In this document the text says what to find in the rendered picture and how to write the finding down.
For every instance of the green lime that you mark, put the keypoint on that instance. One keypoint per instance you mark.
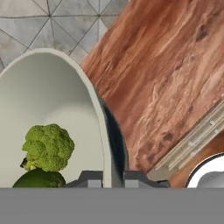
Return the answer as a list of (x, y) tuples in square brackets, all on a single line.
[(39, 179)]

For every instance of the white bowl with dark outside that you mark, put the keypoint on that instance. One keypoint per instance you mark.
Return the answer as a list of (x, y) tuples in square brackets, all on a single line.
[(52, 93)]

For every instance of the green broccoli floret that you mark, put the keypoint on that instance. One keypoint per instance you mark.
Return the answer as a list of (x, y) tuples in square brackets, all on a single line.
[(48, 145)]

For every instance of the grey metal rail strip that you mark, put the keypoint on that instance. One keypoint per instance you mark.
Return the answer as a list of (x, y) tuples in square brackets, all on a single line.
[(192, 140)]

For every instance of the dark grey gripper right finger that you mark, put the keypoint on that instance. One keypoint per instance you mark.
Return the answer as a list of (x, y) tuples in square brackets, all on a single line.
[(134, 179)]

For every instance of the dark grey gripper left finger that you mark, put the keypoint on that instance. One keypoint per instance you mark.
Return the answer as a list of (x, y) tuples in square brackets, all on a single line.
[(90, 179)]

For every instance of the white bowl with dark rim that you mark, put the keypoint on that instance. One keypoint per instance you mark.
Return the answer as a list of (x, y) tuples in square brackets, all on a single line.
[(208, 170)]

